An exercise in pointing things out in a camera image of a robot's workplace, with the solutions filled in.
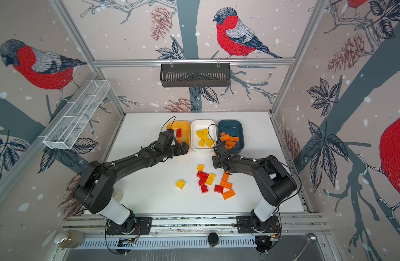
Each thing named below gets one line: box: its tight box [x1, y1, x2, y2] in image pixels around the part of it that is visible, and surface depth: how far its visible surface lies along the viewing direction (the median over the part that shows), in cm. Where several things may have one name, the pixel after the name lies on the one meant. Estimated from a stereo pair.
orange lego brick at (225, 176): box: [221, 171, 230, 183], surface depth 90 cm
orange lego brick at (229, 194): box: [222, 189, 236, 201], surface depth 84 cm
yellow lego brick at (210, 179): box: [205, 172, 216, 186], surface depth 90 cm
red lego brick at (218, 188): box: [213, 184, 224, 195], surface depth 85 cm
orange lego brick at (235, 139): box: [229, 136, 240, 142], surface depth 106 cm
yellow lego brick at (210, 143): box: [206, 139, 214, 148], surface depth 106 cm
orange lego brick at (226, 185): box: [220, 180, 233, 190], surface depth 87 cm
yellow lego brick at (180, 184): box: [176, 179, 186, 190], surface depth 86 cm
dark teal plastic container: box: [217, 119, 245, 154], surface depth 108 cm
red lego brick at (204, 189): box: [200, 184, 209, 195], surface depth 85 cm
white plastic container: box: [190, 119, 217, 151], surface depth 109 cm
